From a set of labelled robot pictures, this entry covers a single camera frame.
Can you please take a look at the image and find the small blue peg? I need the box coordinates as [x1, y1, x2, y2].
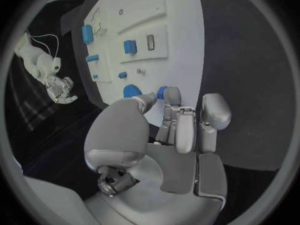
[156, 85, 169, 100]

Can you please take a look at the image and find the blue gear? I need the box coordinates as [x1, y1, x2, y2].
[122, 84, 144, 100]

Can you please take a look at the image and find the white task board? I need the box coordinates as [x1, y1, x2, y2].
[83, 0, 206, 126]

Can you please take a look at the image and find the blue block plug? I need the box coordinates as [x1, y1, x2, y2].
[123, 39, 139, 56]

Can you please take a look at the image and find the long blue cylinder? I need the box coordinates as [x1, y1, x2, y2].
[85, 54, 100, 63]

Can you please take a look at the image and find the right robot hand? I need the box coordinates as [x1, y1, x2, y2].
[43, 75, 79, 104]

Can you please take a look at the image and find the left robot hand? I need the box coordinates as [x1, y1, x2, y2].
[83, 86, 233, 225]

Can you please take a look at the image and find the white cable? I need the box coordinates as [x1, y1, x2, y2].
[25, 29, 60, 58]

